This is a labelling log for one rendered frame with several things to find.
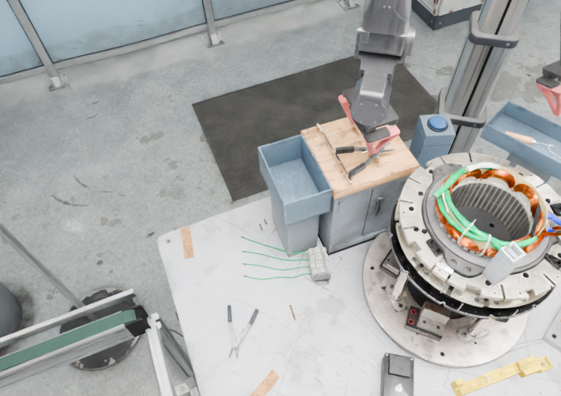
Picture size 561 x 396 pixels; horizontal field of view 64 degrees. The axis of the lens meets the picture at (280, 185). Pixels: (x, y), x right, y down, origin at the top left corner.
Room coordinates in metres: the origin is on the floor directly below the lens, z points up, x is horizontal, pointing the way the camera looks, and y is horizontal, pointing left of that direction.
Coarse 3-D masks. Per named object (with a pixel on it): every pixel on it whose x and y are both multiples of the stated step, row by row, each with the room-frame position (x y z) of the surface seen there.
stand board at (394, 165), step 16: (336, 128) 0.71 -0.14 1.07; (352, 128) 0.71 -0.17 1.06; (320, 144) 0.67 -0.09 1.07; (336, 144) 0.66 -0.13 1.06; (352, 144) 0.66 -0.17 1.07; (400, 144) 0.65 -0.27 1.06; (320, 160) 0.62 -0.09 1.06; (352, 160) 0.61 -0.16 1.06; (384, 160) 0.61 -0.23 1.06; (400, 160) 0.61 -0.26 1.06; (416, 160) 0.60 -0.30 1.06; (336, 176) 0.57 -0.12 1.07; (352, 176) 0.57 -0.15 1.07; (368, 176) 0.57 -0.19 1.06; (384, 176) 0.57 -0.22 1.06; (400, 176) 0.58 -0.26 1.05; (336, 192) 0.53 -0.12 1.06; (352, 192) 0.54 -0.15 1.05
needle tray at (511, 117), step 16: (512, 112) 0.76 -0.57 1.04; (528, 112) 0.74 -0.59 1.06; (496, 128) 0.72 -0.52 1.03; (512, 128) 0.72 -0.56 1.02; (528, 128) 0.72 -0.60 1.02; (544, 128) 0.70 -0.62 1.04; (560, 128) 0.68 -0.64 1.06; (496, 144) 0.67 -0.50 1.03; (512, 144) 0.65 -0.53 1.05; (544, 144) 0.67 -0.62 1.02; (560, 144) 0.67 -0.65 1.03; (512, 160) 0.65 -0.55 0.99; (528, 160) 0.62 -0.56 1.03; (544, 160) 0.60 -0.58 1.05; (560, 160) 0.62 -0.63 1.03; (544, 176) 0.60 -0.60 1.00; (560, 176) 0.57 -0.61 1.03
